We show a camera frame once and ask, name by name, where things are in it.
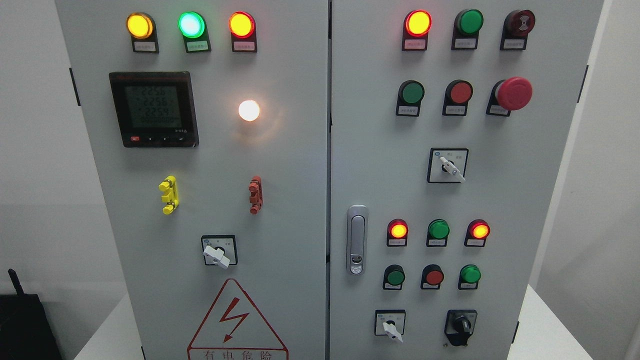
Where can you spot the black knob selector switch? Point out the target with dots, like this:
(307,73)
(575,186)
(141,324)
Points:
(459,326)

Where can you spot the red terminal connector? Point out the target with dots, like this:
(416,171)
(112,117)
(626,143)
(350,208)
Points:
(256,194)

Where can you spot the red lit lamp lower left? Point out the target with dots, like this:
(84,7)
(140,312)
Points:
(397,233)

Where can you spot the red lit lamp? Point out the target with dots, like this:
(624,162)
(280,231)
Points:
(416,27)
(397,233)

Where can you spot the white lit indicator lamp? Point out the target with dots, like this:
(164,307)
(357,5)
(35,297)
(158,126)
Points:
(249,110)

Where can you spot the green push button lower left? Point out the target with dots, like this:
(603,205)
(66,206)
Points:
(393,277)

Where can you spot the green push button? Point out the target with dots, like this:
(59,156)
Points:
(393,277)
(410,95)

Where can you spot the green push button upper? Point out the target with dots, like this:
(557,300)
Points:
(410,95)

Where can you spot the grey left cabinet door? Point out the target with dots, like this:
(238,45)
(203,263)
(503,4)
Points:
(281,250)

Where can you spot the grey cabinet door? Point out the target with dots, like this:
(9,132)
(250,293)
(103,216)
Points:
(381,160)
(281,250)

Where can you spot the green lamp lower middle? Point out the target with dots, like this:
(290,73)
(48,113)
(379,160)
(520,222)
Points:
(437,234)

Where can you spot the grey right cabinet door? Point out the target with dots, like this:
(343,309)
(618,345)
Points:
(381,160)

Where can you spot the red push button lower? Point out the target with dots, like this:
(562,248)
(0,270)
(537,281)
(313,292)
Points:
(432,277)

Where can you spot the red push button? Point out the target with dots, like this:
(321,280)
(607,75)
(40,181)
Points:
(432,277)
(457,96)

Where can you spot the yellow terminal connector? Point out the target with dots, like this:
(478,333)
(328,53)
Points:
(170,194)

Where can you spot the red push button upper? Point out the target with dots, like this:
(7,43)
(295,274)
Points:
(457,96)

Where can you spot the red lamp lower right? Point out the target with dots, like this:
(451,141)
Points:
(476,235)

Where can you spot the red electric warning triangle sticker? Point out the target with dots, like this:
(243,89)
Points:
(235,329)

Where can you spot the red lit lamp left door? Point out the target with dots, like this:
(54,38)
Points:
(244,38)

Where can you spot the green illuminated button lower right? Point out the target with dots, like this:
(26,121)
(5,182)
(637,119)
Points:
(469,277)

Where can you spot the black digital power meter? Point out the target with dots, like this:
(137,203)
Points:
(155,109)

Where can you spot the red lit lamp right top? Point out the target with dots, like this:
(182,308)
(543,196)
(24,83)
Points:
(416,27)

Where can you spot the green lit indicator lamp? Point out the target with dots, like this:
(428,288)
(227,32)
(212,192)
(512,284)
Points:
(194,32)

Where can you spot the red emergency stop mushroom button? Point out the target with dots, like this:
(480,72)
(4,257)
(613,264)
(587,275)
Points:
(509,95)

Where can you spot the green unlit lamp right top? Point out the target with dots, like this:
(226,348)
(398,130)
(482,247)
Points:
(467,25)

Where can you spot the yellow indicator lamp top left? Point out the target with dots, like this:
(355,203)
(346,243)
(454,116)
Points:
(143,33)

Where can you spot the dark red buzzer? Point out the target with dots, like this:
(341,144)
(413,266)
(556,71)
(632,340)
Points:
(516,27)

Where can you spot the black box with antenna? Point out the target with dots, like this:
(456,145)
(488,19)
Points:
(25,333)

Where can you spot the silver door handle lock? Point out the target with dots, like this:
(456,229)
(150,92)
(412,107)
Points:
(356,237)

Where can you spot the white selector switch left door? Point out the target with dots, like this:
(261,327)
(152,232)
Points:
(219,250)

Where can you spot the white selector switch upper right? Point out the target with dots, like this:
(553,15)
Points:
(447,165)

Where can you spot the white selector switch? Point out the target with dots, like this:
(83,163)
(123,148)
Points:
(390,323)
(447,165)

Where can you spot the white selector switch bottom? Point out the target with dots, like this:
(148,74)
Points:
(390,323)

